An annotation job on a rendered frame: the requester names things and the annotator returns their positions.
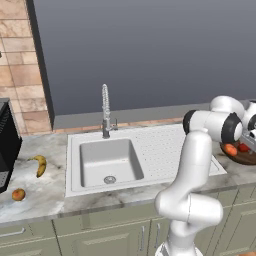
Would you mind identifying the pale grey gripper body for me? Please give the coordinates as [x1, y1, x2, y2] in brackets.
[240, 130, 256, 152]

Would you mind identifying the dark wooden bowl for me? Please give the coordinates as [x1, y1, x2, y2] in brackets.
[218, 139, 256, 166]

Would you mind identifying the white sink with drainboard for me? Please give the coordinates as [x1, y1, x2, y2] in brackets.
[64, 123, 228, 198]

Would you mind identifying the pale green sink panel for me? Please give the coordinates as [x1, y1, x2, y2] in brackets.
[52, 203, 161, 236]

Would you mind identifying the red vegetable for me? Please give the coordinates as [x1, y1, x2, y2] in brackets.
[237, 142, 251, 154]

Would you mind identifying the orange vegetable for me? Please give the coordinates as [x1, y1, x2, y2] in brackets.
[222, 143, 239, 157]

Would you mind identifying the pale green drawer front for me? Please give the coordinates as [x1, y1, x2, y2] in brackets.
[0, 219, 55, 240]
[233, 185, 256, 205]

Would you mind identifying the pale green cupboard door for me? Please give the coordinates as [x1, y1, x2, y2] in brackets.
[147, 217, 175, 256]
[203, 199, 256, 256]
[0, 237, 62, 256]
[56, 228, 152, 256]

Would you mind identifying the dark grey window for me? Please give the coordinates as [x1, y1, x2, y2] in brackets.
[25, 0, 256, 130]

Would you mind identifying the silver spring tap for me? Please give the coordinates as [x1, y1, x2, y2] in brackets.
[100, 83, 119, 140]

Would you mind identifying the yellow banana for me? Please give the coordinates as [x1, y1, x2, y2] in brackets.
[27, 154, 48, 179]

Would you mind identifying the orange red peach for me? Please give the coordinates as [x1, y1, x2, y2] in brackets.
[11, 188, 27, 202]

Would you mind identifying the black countertop appliance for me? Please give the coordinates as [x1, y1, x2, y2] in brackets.
[0, 97, 24, 195]

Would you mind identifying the silver cupboard door handle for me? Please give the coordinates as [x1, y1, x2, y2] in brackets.
[140, 225, 147, 252]
[154, 222, 162, 250]

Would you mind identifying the silver drawer handle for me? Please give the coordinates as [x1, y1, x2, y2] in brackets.
[0, 227, 27, 239]

